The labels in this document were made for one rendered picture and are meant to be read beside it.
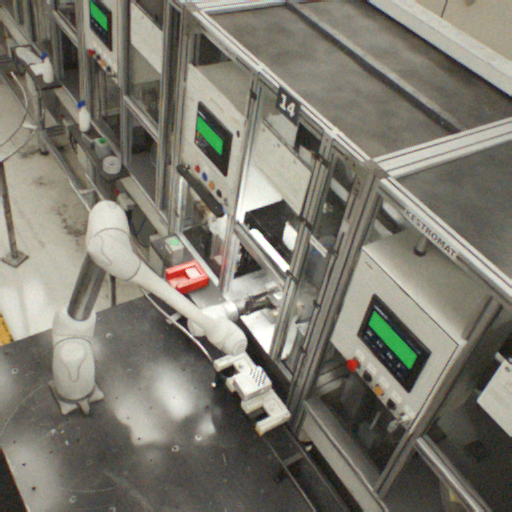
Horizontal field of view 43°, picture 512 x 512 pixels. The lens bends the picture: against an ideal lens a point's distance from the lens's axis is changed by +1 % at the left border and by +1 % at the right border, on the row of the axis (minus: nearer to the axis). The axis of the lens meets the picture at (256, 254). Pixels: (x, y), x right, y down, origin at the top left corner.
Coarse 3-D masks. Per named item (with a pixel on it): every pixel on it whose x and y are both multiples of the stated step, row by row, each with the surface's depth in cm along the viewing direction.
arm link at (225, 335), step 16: (144, 272) 235; (160, 288) 242; (176, 304) 243; (192, 304) 246; (192, 320) 245; (208, 320) 246; (224, 320) 252; (208, 336) 252; (224, 336) 249; (240, 336) 250; (240, 352) 251
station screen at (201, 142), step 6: (198, 114) 256; (204, 120) 253; (210, 126) 251; (198, 132) 261; (216, 132) 248; (198, 138) 262; (204, 138) 258; (222, 138) 246; (198, 144) 264; (204, 144) 259; (210, 144) 255; (222, 144) 247; (204, 150) 261; (210, 150) 257; (222, 150) 249; (210, 156) 258; (216, 156) 254; (222, 156) 250; (216, 162) 255
